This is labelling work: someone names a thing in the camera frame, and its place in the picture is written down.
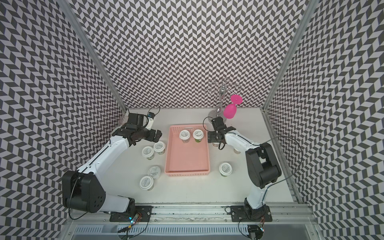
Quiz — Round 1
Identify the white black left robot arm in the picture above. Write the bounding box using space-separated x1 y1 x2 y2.
62 128 162 213

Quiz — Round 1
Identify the tipped clear lid yogurt cup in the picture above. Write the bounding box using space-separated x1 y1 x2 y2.
148 166 161 180

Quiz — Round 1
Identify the magenta plastic wine glass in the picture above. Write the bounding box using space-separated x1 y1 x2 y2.
223 95 243 119

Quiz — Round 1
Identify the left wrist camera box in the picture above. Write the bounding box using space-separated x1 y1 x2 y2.
146 112 156 130

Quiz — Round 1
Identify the aluminium corner post right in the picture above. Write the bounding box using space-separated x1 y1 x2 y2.
262 0 320 111

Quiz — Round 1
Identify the green yogurt cup white lid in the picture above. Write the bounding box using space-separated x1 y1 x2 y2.
193 129 204 143

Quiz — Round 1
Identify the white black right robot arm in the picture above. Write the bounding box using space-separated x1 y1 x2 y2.
208 117 282 220

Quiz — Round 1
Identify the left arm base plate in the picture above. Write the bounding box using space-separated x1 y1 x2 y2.
109 205 153 223

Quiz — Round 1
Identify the pink perforated plastic basket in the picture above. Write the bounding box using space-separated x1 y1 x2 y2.
165 124 210 177

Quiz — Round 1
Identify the aluminium front rail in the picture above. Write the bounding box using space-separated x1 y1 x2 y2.
59 203 323 240

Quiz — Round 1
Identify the green yogurt cup front-right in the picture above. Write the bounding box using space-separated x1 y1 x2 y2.
219 163 233 177

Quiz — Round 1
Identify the aluminium corner post left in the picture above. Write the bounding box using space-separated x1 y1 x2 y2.
57 0 127 112

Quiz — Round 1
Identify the aluminium corner post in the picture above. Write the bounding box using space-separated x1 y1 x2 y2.
262 0 320 111
57 0 127 112

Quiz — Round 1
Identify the chrome cup holder stand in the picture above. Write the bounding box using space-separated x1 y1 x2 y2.
208 78 240 123

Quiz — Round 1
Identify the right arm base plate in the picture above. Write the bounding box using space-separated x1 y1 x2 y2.
229 205 273 223

